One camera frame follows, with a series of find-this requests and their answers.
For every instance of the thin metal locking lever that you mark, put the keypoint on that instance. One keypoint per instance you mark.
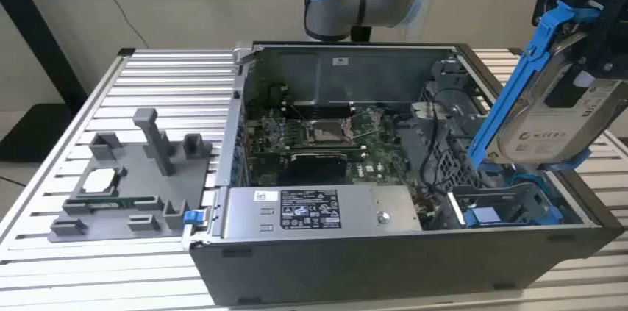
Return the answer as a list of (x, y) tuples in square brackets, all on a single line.
[(300, 112)]

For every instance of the black RAM slots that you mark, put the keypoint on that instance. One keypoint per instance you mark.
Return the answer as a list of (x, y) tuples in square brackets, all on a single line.
[(319, 109)]

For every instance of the black stand post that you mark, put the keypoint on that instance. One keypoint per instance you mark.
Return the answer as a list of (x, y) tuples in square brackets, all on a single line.
[(33, 31)]

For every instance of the gray parts rack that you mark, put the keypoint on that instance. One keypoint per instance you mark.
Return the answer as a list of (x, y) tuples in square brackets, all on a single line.
[(147, 186)]

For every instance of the CPU socket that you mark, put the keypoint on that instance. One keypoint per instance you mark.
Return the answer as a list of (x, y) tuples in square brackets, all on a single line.
[(325, 134)]

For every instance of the silver CPU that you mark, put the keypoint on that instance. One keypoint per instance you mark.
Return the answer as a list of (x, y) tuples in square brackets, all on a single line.
[(100, 180)]

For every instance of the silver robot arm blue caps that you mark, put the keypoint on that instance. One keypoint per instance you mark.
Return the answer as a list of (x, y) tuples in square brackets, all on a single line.
[(339, 6)]

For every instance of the black flat stand base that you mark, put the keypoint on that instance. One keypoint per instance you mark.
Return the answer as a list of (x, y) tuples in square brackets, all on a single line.
[(33, 131)]

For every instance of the gray metal disk bay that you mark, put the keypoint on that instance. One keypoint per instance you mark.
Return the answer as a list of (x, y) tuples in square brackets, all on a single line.
[(459, 167)]

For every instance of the green RAM stick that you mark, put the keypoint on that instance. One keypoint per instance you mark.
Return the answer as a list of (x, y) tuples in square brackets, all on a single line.
[(132, 201)]

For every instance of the hard disk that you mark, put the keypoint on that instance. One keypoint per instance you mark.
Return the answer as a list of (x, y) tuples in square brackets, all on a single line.
[(544, 138)]

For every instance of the black graphics card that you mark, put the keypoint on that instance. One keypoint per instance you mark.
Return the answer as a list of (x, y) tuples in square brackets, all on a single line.
[(316, 167)]

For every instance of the silver power supply unit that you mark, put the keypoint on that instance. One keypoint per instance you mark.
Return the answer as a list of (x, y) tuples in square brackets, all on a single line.
[(392, 202)]

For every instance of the black open PC case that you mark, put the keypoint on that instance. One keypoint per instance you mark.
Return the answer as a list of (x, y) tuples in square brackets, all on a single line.
[(343, 270)]

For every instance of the green motherboard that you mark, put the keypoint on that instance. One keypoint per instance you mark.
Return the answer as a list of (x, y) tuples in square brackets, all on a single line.
[(387, 164)]

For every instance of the blue case latch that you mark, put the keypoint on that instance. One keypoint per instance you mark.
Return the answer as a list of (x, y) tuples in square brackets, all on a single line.
[(192, 217)]

